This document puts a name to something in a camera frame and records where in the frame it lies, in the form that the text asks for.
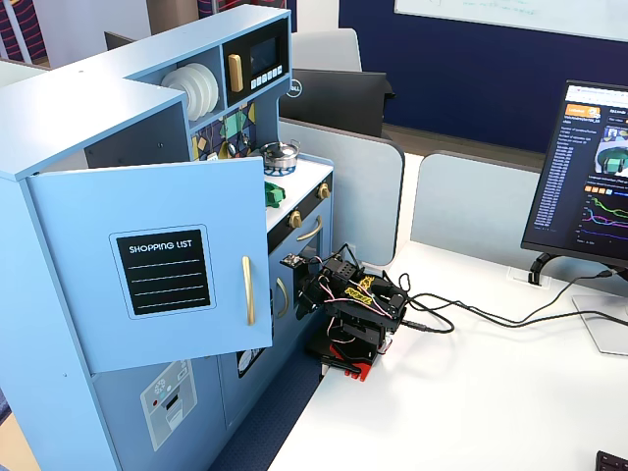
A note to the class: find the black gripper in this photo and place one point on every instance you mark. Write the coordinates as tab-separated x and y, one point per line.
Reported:
305	293

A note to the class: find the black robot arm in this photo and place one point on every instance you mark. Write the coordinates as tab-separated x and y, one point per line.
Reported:
365	319

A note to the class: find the steel pot lid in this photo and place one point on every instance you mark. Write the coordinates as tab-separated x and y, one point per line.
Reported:
277	148

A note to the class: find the red table clamp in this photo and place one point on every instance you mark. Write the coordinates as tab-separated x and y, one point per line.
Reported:
360	371

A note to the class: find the gold stove knob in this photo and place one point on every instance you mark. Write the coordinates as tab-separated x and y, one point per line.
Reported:
323	191
295	219

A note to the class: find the grey desk divider panel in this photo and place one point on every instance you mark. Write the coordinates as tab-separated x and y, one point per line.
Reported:
471	201
363	196

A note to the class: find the small steel pot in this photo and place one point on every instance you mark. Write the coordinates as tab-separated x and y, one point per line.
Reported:
282	161

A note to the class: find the steel ladle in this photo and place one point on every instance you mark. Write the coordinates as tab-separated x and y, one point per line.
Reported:
229	149

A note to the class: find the small steel spoon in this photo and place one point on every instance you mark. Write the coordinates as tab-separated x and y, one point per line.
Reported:
245	140

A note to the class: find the steel slotted spatula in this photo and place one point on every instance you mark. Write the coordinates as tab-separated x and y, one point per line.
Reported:
212	156

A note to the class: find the open blue fridge door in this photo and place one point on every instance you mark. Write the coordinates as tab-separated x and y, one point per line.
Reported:
147	196

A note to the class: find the black Dell monitor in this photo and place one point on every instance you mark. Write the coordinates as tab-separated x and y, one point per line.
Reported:
338	98

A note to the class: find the white toy plate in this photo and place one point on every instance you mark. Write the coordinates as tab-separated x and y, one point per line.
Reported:
216	88
208	90
184	93

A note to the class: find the grey office chair back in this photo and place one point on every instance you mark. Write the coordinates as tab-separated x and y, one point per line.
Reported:
329	49

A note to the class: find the black toy microwave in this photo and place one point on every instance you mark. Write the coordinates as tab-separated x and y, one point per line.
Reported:
275	34

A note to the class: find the blue toy play kitchen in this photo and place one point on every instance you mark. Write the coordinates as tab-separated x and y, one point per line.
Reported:
59	147

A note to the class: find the computer monitor with lit screen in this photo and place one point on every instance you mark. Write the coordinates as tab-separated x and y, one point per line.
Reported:
579	172

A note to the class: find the black keyboard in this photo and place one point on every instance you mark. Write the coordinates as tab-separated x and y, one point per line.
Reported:
613	462

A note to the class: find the small wrist camera board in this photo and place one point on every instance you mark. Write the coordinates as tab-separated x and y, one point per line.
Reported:
293	260

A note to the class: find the white wall whiteboard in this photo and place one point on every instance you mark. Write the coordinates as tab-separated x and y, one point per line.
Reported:
515	12

